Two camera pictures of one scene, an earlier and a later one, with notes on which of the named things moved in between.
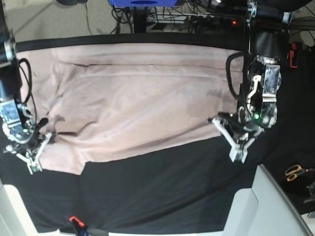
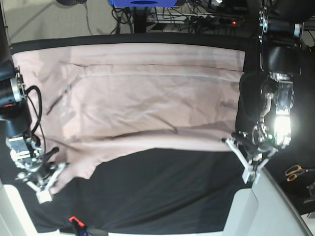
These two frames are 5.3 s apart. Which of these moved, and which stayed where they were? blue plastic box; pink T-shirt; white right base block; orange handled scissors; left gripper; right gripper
Moved: left gripper; right gripper
Stayed: blue plastic box; white right base block; pink T-shirt; orange handled scissors
